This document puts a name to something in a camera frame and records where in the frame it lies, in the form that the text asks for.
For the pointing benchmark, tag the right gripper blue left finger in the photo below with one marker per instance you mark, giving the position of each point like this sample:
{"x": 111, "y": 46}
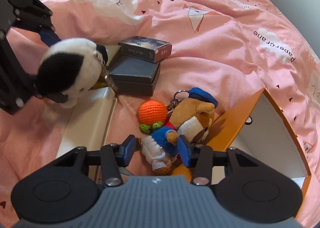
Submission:
{"x": 126, "y": 150}

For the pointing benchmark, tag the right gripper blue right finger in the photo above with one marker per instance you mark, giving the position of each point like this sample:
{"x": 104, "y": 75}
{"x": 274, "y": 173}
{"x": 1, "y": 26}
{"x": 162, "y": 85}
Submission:
{"x": 187, "y": 152}

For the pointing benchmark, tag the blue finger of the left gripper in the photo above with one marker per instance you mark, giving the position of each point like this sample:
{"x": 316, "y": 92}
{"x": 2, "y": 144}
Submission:
{"x": 103, "y": 51}
{"x": 49, "y": 37}

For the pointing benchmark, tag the white panda plush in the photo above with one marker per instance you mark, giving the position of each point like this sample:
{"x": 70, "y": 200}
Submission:
{"x": 68, "y": 70}

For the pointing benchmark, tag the orange crochet tangerine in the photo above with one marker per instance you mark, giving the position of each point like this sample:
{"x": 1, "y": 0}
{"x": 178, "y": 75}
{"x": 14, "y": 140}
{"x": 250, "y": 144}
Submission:
{"x": 152, "y": 115}

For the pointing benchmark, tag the dark grey box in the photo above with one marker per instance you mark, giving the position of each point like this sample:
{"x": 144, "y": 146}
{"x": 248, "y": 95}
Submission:
{"x": 133, "y": 76}

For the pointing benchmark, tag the brown bear plush keychain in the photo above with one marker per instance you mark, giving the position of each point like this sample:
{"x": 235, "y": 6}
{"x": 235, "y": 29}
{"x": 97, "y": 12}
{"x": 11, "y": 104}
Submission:
{"x": 192, "y": 117}

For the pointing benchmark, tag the white glasses case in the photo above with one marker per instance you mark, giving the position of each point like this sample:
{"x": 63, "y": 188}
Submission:
{"x": 90, "y": 121}

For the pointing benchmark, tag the photo card box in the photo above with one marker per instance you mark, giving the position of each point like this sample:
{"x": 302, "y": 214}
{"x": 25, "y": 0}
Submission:
{"x": 148, "y": 49}

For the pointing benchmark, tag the orange cardboard box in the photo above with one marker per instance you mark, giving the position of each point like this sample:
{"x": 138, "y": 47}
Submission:
{"x": 259, "y": 127}

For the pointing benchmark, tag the pink printed duvet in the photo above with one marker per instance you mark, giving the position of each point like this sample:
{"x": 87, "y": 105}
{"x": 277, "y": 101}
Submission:
{"x": 230, "y": 48}

